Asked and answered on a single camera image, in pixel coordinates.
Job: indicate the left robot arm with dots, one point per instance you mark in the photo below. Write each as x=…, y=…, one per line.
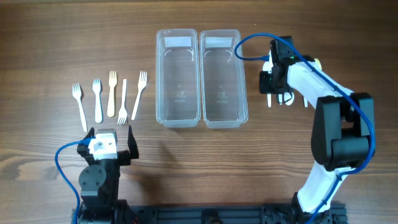
x=99, y=181

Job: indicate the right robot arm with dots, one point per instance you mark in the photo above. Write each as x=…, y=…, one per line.
x=343, y=137

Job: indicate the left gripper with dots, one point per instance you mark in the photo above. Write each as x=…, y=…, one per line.
x=125, y=155

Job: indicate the yellow plastic spoon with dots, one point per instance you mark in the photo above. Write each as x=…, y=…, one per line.
x=319, y=66

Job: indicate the white plastic fork leftmost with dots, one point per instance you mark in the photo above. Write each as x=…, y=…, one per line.
x=77, y=94

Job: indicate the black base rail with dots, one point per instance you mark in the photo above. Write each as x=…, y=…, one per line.
x=261, y=214

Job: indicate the clear plastic container left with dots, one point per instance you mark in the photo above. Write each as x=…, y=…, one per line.
x=177, y=78

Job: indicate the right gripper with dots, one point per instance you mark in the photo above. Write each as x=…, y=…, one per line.
x=264, y=88

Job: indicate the yellow plastic fork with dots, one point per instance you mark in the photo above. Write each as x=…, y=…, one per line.
x=111, y=101

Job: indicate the white fork tines down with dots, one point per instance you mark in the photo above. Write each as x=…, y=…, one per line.
x=122, y=115

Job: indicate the white plastic fork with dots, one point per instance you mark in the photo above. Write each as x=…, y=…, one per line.
x=77, y=94
x=141, y=85

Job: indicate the light blue plastic fork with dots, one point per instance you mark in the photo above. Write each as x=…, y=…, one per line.
x=98, y=108

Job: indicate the clear plastic container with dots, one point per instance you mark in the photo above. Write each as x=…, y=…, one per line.
x=177, y=78
x=224, y=94

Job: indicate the clear plastic container right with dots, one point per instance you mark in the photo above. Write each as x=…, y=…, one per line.
x=224, y=94

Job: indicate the white plastic fork rightmost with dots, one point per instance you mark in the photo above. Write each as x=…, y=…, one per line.
x=141, y=85

